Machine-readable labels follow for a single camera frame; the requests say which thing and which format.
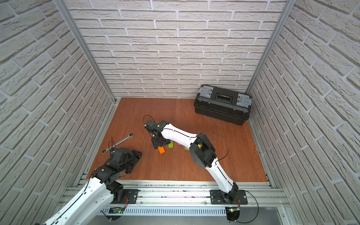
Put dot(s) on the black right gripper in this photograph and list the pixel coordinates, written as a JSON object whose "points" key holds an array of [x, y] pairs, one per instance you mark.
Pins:
{"points": [[155, 144]]}

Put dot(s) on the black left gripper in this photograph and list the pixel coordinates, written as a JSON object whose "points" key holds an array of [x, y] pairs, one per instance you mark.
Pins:
{"points": [[135, 155]]}

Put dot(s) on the orange 2x4 lego brick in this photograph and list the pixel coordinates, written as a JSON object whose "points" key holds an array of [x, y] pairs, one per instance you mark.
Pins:
{"points": [[161, 150]]}

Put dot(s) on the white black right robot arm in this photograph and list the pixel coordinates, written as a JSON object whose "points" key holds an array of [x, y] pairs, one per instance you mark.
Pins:
{"points": [[202, 151]]}

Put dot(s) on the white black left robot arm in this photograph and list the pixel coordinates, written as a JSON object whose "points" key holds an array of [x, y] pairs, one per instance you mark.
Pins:
{"points": [[100, 190]]}

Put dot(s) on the silver ratchet wrench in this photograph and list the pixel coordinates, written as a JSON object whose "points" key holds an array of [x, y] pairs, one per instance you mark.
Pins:
{"points": [[104, 151]]}

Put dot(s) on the black plastic toolbox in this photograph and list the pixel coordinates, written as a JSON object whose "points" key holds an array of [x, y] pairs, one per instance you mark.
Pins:
{"points": [[223, 104]]}

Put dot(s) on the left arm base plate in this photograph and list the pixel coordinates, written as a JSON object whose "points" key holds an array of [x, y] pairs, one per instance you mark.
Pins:
{"points": [[125, 196]]}

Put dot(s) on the aluminium front rail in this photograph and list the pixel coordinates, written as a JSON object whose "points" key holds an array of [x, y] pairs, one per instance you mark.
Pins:
{"points": [[197, 193]]}

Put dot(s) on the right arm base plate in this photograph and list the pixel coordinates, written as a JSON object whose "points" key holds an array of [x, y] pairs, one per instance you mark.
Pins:
{"points": [[218, 197]]}

